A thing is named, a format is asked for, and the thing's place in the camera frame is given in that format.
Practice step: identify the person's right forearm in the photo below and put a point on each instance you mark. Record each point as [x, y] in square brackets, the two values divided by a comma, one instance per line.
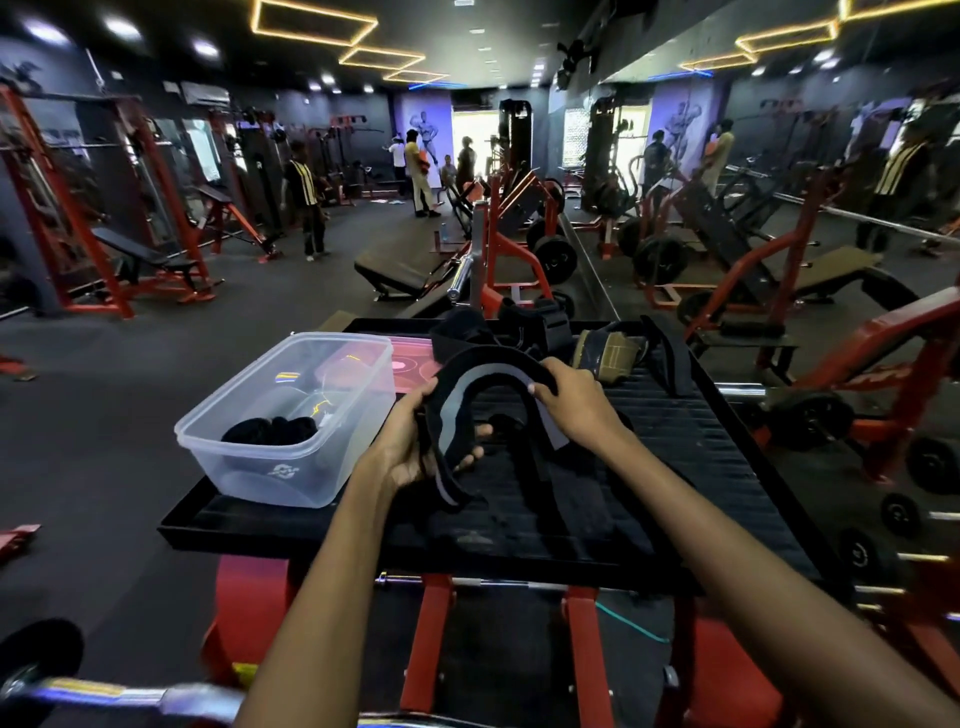
[750, 585]

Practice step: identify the purple bodybuilder wall mural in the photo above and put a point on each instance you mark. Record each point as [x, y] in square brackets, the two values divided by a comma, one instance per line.
[427, 127]

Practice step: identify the red squat rack frame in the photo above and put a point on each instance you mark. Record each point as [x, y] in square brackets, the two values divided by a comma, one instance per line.
[15, 367]

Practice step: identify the red plate-loaded machine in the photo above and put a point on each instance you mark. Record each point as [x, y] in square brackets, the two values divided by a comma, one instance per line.
[491, 240]

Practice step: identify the person's left hand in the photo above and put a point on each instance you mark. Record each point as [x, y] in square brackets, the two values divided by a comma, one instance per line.
[409, 450]

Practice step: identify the black weight plate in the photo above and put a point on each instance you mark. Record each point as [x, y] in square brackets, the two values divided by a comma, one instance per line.
[555, 259]

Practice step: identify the large wall mirror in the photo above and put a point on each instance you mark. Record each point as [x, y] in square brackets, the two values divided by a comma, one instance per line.
[862, 210]

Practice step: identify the chrome barbell sleeve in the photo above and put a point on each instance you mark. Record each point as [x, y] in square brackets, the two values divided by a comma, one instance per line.
[459, 277]

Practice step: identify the black wall fan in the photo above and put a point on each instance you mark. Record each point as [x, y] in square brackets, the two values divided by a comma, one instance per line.
[574, 56]

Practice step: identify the pink plastic lid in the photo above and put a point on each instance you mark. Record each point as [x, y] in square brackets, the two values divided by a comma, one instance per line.
[412, 367]

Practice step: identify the black weight stack machine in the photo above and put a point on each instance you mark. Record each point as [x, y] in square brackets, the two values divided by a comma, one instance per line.
[259, 172]

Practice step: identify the yellow led ceiling light frames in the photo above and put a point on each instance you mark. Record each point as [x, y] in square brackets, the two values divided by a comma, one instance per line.
[315, 35]

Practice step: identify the red incline bench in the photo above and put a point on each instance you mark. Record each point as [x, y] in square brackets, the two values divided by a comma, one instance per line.
[214, 193]

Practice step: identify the thin chrome bar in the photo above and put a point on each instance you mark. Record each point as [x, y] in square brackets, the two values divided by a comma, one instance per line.
[480, 582]

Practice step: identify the red floor bench frame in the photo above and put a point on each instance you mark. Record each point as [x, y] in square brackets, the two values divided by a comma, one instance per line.
[15, 538]

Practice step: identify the red power rack with bench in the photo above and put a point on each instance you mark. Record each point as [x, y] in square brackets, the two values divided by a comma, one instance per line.
[127, 247]

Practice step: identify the person's left forearm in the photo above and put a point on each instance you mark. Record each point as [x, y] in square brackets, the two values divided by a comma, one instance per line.
[322, 615]

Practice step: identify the person's right hand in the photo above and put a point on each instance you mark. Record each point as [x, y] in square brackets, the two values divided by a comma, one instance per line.
[581, 409]

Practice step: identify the black low bench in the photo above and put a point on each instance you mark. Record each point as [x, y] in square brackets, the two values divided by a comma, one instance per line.
[390, 274]

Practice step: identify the chrome curl bar black plates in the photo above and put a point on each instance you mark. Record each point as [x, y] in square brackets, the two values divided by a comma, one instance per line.
[202, 701]

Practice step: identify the white air conditioner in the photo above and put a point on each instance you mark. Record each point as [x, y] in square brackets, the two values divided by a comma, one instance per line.
[205, 94]

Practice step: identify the black ribbed platform tray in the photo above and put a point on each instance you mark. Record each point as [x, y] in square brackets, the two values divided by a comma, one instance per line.
[712, 480]

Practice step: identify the clear plastic container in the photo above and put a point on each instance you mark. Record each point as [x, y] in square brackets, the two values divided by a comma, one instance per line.
[225, 480]

